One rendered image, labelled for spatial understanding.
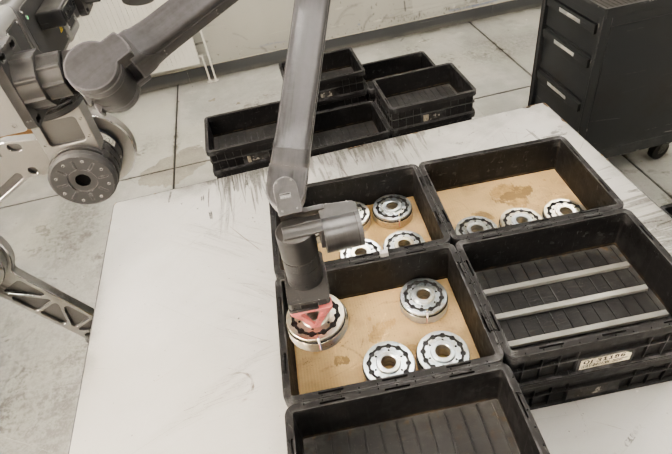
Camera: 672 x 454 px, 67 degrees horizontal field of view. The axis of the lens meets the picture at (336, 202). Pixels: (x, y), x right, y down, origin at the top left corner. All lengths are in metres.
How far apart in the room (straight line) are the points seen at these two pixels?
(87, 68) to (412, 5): 3.67
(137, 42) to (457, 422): 0.84
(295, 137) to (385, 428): 0.56
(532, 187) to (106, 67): 1.08
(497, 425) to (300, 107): 0.66
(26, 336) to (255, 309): 1.53
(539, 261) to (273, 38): 3.23
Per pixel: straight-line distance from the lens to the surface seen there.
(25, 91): 0.89
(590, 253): 1.32
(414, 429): 1.02
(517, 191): 1.45
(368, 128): 2.53
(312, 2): 0.85
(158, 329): 1.45
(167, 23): 0.86
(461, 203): 1.40
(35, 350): 2.65
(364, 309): 1.17
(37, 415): 2.43
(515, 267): 1.26
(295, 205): 0.73
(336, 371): 1.09
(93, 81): 0.83
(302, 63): 0.80
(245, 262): 1.51
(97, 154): 1.22
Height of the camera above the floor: 1.76
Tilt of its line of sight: 41 degrees down
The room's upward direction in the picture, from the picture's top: 10 degrees counter-clockwise
